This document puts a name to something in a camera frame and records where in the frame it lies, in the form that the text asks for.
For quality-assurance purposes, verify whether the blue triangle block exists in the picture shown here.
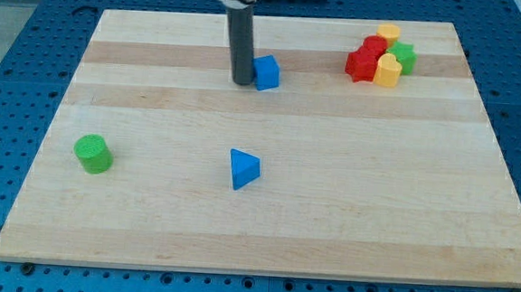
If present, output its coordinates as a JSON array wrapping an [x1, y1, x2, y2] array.
[[230, 148, 261, 191]]

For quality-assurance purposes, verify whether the red star block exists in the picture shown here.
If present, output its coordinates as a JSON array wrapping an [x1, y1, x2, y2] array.
[[345, 48, 378, 82]]

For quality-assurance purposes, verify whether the green star block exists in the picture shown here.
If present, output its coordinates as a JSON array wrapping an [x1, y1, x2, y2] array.
[[387, 41, 417, 75]]

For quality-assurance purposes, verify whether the blue cube block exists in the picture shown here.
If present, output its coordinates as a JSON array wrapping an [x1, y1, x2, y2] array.
[[253, 55, 280, 90]]

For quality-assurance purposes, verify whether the wooden board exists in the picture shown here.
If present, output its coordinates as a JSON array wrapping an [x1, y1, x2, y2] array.
[[0, 10, 521, 288]]

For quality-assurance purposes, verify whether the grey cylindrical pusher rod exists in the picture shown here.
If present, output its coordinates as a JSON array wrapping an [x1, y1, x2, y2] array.
[[226, 5, 254, 85]]

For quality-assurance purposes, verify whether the yellow heart block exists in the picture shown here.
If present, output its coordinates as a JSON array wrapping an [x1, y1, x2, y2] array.
[[374, 53, 403, 88]]

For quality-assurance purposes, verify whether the red round block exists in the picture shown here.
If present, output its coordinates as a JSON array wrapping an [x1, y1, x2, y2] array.
[[360, 35, 388, 59]]

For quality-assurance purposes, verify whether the green cylinder block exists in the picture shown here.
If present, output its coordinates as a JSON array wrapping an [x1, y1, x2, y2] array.
[[73, 134, 114, 174]]

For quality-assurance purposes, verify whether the yellow cylinder block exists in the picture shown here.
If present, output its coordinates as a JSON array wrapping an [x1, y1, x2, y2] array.
[[376, 23, 401, 47]]

